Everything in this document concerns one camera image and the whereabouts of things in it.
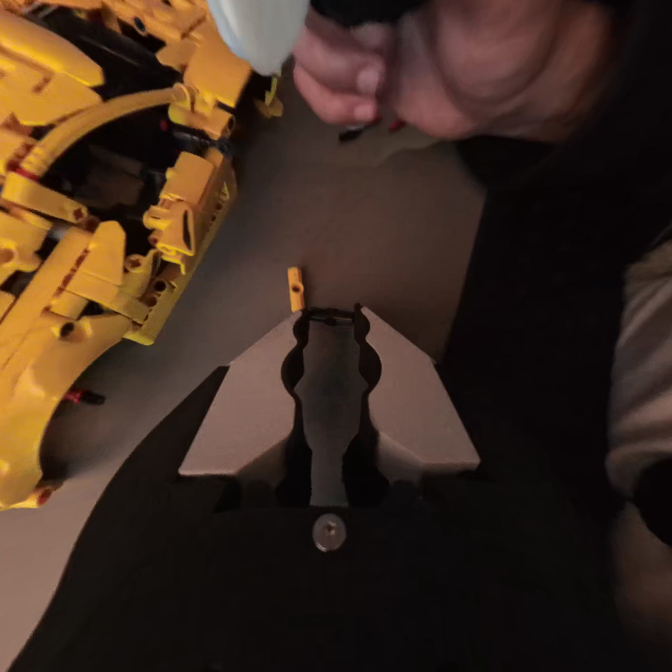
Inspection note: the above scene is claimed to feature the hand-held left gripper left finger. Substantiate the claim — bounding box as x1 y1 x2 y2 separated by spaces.
178 310 313 509

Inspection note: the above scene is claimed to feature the yellow toy brick car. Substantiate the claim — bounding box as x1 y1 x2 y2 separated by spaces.
0 0 284 510

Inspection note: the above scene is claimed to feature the person's right hand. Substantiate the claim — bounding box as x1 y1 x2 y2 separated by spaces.
291 0 617 144

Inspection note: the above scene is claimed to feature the pile of small mixed bricks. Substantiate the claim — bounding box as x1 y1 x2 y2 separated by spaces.
338 118 407 144

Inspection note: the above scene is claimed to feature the white shirt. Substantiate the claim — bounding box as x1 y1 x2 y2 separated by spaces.
604 241 672 631

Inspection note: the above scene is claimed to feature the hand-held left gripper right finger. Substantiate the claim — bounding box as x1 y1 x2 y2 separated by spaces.
342 303 481 509

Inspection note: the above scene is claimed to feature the grey desk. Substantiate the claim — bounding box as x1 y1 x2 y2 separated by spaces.
0 68 489 662

